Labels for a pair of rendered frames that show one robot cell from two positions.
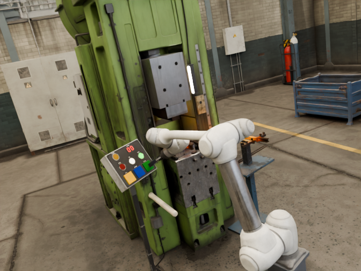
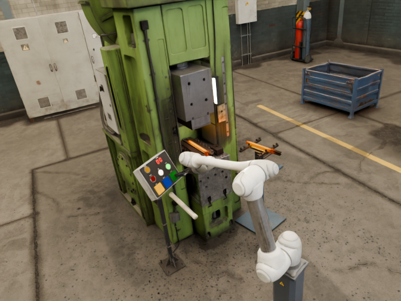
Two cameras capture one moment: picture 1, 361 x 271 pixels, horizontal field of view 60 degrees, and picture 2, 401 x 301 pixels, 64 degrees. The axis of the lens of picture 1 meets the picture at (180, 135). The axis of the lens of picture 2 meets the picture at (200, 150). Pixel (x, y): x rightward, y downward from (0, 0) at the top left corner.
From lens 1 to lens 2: 0.62 m
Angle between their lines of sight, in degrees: 12
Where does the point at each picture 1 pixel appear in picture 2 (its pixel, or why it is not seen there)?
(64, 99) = (65, 65)
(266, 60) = (276, 31)
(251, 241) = (267, 260)
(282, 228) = (291, 248)
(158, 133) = (191, 158)
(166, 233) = (181, 226)
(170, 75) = (197, 91)
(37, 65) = (35, 26)
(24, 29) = not seen: outside the picture
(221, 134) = (252, 178)
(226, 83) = (234, 54)
